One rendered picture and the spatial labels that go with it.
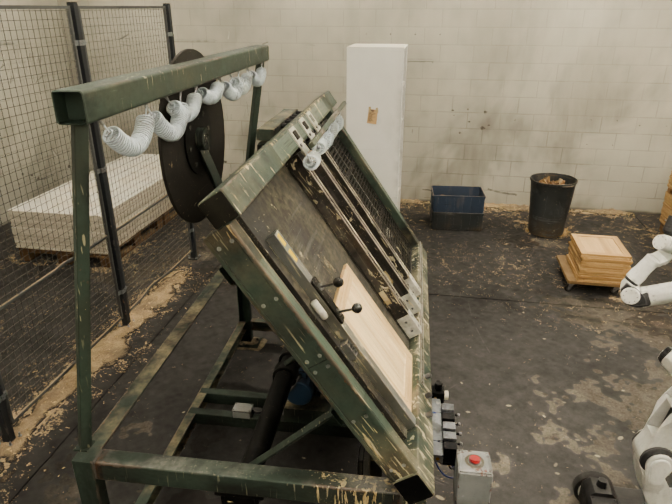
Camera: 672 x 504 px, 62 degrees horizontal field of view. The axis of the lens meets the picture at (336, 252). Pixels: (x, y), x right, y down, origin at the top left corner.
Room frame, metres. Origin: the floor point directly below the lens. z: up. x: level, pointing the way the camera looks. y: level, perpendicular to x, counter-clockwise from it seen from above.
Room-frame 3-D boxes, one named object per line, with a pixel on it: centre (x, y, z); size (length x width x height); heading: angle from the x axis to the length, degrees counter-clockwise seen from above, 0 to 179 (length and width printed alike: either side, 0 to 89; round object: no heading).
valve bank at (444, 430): (2.00, -0.49, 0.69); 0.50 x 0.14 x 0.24; 172
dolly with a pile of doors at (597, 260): (4.86, -2.42, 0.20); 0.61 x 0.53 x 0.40; 170
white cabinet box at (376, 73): (6.33, -0.45, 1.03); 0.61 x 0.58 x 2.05; 170
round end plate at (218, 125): (2.65, 0.64, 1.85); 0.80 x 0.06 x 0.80; 172
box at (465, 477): (1.55, -0.49, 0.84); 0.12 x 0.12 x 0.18; 82
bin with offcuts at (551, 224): (6.17, -2.46, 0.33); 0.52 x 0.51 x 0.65; 170
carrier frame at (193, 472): (2.70, 0.21, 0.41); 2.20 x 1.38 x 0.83; 172
